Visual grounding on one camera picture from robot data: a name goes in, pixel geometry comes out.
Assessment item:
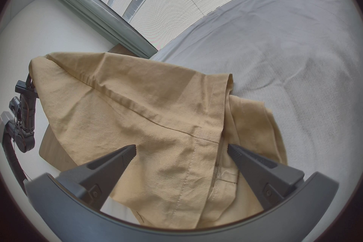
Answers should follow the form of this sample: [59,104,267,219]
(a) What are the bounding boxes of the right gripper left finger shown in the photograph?
[55,144,137,211]

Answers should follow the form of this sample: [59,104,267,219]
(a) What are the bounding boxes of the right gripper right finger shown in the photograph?
[227,143,304,211]

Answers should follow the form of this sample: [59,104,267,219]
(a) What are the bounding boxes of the tan shorts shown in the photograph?
[28,51,287,229]

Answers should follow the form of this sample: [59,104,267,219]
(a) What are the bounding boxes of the bed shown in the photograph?
[39,0,363,224]

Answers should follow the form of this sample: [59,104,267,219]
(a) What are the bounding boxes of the grey-green curtain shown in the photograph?
[50,0,158,59]

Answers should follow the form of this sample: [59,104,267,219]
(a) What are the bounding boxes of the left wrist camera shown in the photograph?
[15,81,33,94]

